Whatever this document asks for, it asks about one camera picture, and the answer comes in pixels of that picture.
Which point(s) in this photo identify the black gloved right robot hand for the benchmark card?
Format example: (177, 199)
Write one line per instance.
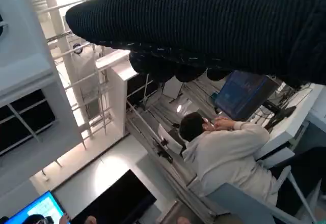
(203, 23)

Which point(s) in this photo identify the dark blue computer monitor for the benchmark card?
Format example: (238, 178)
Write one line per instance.
(242, 96)

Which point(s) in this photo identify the white cabinet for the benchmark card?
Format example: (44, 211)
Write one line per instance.
(117, 99)

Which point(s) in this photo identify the black desk device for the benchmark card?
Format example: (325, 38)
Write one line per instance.
(280, 110)

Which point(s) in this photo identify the white desk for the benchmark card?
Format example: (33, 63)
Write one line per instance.
(285, 131)

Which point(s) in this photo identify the person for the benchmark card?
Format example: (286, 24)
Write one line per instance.
(229, 157)
(38, 219)

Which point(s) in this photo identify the grey office chair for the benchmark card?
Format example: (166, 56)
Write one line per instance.
(242, 203)

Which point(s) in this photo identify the black blank screen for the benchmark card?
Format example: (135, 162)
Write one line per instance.
(114, 201)

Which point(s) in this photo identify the bright blue screen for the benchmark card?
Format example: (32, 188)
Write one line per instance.
(38, 206)

